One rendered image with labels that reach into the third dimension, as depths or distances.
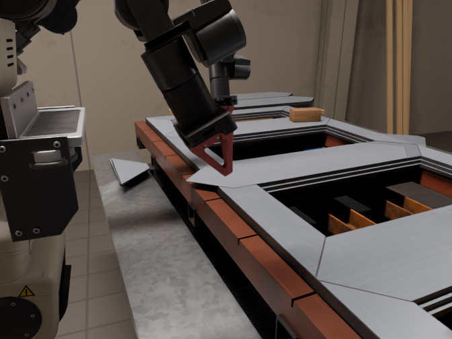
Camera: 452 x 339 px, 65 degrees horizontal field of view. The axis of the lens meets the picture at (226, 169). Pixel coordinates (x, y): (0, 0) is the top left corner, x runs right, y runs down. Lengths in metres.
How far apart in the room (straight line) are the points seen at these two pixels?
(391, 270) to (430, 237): 0.15
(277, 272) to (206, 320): 0.19
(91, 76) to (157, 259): 2.69
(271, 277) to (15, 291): 0.42
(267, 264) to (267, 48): 3.29
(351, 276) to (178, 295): 0.36
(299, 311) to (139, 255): 0.49
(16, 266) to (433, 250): 0.69
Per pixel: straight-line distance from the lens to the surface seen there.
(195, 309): 0.75
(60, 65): 3.44
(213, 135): 0.48
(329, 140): 1.52
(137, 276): 0.85
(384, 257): 0.65
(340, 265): 0.61
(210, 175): 0.92
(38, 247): 0.78
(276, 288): 0.59
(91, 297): 1.94
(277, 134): 1.39
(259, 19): 3.75
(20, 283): 0.71
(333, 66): 4.00
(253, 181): 0.89
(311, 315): 0.54
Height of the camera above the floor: 1.18
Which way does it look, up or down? 20 degrees down
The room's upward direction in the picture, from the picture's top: straight up
